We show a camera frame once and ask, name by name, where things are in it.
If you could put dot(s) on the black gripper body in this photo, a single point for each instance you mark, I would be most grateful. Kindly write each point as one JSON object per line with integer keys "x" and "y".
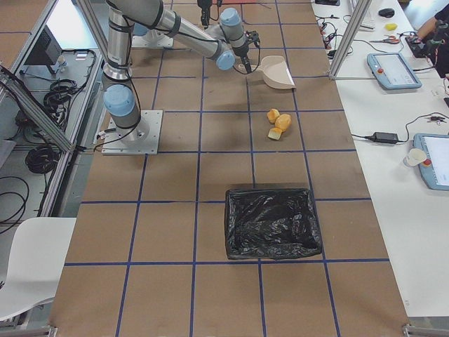
{"x": 204, "y": 14}
{"x": 243, "y": 53}

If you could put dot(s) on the beige plastic dustpan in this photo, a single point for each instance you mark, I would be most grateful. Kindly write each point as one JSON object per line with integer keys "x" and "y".
{"x": 275, "y": 72}

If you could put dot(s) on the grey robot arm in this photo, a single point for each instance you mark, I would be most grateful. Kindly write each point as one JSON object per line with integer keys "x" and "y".
{"x": 172, "y": 27}
{"x": 223, "y": 43}

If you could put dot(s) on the black bag lined bin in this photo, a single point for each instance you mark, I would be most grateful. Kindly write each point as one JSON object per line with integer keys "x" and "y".
{"x": 276, "y": 224}

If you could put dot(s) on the bread piece near brush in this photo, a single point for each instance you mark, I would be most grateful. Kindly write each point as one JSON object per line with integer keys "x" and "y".
{"x": 273, "y": 115}

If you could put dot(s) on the round bread roll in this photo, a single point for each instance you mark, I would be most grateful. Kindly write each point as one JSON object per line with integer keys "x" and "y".
{"x": 283, "y": 122}

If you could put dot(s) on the bread piece far side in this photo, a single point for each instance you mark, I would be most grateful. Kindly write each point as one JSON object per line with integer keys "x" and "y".
{"x": 275, "y": 133}

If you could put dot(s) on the upper blue teach pendant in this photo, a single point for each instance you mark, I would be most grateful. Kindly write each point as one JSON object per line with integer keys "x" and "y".
{"x": 392, "y": 71}

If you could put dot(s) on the blue teach pendant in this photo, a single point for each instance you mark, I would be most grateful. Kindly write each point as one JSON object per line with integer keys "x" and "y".
{"x": 434, "y": 170}
{"x": 392, "y": 71}

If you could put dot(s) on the yellow sponge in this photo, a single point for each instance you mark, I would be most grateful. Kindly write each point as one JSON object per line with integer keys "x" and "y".
{"x": 391, "y": 26}

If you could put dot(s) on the black computer mouse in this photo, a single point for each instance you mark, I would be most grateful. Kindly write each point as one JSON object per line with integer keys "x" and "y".
{"x": 386, "y": 12}

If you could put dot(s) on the black power adapter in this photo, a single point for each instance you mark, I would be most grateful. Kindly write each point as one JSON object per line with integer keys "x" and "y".
{"x": 386, "y": 138}

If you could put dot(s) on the black control box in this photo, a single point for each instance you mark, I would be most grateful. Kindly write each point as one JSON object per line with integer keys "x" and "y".
{"x": 45, "y": 51}

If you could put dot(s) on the white paper cup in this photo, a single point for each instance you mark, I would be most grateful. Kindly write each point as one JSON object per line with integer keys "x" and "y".
{"x": 414, "y": 157}

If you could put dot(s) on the person in dark clothes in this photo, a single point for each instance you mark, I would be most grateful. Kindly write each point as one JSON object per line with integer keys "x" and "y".
{"x": 433, "y": 33}

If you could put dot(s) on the lower blue teach pendant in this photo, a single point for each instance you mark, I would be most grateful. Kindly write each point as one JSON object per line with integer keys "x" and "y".
{"x": 434, "y": 170}

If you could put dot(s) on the white chair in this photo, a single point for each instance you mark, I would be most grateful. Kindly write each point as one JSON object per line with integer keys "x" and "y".
{"x": 35, "y": 264}

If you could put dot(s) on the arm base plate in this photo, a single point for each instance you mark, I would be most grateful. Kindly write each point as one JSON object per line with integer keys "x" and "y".
{"x": 142, "y": 140}
{"x": 151, "y": 39}

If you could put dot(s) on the aluminium frame post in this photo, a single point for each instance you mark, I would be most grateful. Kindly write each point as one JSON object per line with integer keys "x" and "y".
{"x": 348, "y": 37}

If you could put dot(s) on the red handled scissors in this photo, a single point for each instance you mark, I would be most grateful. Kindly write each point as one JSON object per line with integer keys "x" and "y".
{"x": 389, "y": 39}

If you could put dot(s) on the aluminium side rail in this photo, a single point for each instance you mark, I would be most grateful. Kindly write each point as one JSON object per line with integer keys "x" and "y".
{"x": 31, "y": 107}

